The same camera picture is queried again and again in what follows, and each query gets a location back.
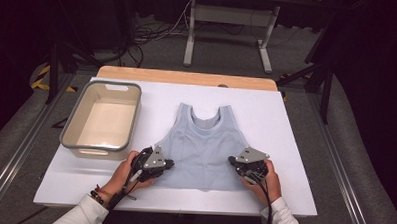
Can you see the light blue tank top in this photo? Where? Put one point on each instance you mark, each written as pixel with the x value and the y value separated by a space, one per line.
pixel 202 148

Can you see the black metal stand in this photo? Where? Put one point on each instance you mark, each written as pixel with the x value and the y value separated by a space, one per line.
pixel 326 96
pixel 52 73

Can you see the grey metal desk frame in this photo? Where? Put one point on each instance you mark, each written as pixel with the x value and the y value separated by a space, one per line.
pixel 233 14

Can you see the aluminium floor rail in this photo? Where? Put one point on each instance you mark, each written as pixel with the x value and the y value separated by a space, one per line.
pixel 338 170
pixel 18 152

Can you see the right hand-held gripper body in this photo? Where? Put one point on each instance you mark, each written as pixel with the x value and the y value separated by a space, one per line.
pixel 251 155

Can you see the yellow black hazard tape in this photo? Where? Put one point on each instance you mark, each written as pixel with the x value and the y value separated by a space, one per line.
pixel 37 83

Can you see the person's right hand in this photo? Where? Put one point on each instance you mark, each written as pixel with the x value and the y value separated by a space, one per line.
pixel 272 186

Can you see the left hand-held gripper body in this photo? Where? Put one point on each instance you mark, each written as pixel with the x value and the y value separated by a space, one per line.
pixel 155 159

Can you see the grey plastic bin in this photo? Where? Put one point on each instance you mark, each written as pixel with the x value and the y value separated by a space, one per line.
pixel 106 122

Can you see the person's left hand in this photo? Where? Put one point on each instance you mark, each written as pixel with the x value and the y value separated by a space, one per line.
pixel 122 176

